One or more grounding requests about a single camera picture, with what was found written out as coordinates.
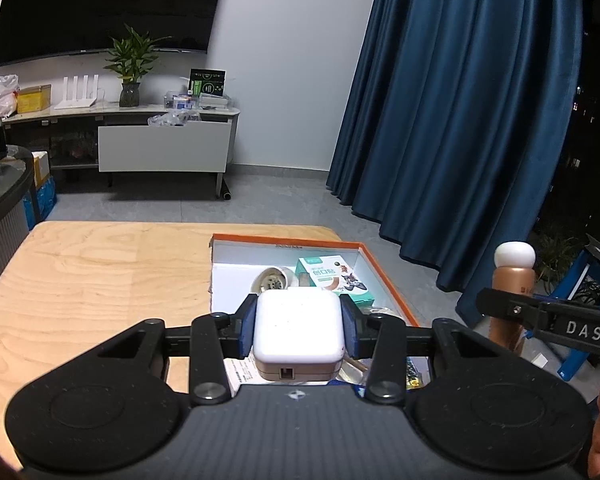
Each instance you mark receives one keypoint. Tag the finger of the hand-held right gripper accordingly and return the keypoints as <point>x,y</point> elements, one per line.
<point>505,306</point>

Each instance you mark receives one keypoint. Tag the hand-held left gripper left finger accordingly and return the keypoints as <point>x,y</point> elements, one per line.
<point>247,325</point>

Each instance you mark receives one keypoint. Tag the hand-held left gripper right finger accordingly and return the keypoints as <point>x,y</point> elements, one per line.
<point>350,327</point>

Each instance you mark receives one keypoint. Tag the rose gold bottle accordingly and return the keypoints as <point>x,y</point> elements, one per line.
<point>512,275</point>

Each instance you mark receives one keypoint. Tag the small white carton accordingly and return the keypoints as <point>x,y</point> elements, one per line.
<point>240,377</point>

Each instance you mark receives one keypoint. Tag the green white bandage box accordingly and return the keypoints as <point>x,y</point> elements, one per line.
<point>330,275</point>

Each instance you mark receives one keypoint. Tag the orange cardboard box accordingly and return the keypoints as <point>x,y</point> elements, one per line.
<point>235,265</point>

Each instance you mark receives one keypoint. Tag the blue curtain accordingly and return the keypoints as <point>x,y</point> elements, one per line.
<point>455,135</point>

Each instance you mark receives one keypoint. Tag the white television stand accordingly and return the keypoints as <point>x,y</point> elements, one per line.
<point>165,150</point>

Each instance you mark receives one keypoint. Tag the clear plastic bag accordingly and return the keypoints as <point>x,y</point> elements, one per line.
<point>172,119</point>

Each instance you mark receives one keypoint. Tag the flat white box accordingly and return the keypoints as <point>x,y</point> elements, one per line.
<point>214,101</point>

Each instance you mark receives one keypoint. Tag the blue carton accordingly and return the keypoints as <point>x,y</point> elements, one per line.
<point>40,205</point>

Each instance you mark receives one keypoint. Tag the black green box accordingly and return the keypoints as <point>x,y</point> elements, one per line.
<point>207,82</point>

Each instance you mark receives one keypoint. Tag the brown cardboard box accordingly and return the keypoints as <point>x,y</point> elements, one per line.
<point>41,167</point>

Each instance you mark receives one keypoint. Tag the black round glass table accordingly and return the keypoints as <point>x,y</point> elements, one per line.
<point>0,210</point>

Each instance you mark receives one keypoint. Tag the potted plant in glass vase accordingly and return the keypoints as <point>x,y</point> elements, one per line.
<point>130,70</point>

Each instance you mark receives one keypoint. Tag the white router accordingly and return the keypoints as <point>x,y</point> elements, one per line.
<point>77,100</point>

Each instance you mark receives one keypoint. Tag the yellow box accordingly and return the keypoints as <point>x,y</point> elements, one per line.
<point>34,99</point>

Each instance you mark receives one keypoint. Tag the white plastic bag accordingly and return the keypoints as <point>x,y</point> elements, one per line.
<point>0,97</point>

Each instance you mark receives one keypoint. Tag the black television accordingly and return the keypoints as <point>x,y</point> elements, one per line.
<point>105,5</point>

